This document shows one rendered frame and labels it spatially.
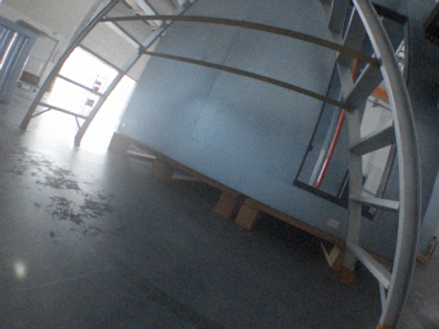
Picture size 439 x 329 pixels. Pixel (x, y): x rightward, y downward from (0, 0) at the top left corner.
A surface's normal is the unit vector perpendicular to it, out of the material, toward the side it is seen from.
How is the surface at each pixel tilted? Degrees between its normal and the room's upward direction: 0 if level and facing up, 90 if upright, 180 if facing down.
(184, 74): 90
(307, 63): 90
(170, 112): 90
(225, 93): 90
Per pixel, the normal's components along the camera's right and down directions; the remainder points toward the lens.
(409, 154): -0.29, -0.13
